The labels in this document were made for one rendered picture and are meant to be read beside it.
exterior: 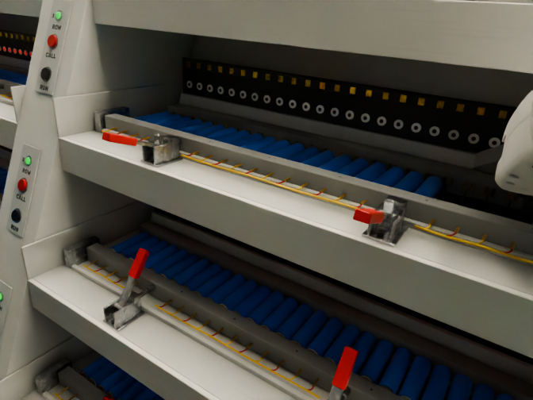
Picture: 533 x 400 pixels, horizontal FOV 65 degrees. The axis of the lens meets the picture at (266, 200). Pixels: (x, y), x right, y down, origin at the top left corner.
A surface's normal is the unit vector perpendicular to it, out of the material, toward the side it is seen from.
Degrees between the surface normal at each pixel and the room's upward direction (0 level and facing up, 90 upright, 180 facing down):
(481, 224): 111
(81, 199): 90
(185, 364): 21
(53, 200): 90
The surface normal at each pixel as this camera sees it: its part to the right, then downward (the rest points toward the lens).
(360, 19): -0.54, 0.31
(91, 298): 0.07, -0.91
